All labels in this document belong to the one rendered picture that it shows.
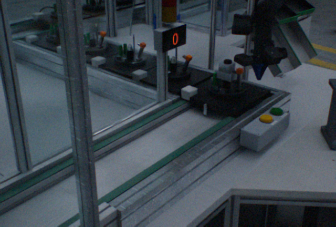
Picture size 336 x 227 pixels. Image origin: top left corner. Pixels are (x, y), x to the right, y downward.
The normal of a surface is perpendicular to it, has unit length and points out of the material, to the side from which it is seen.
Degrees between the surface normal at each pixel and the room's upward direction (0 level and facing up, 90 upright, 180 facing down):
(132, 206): 90
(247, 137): 90
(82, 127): 90
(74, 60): 90
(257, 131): 0
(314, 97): 0
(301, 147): 0
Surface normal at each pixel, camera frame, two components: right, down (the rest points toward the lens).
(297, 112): 0.00, -0.90
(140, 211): 0.76, 0.28
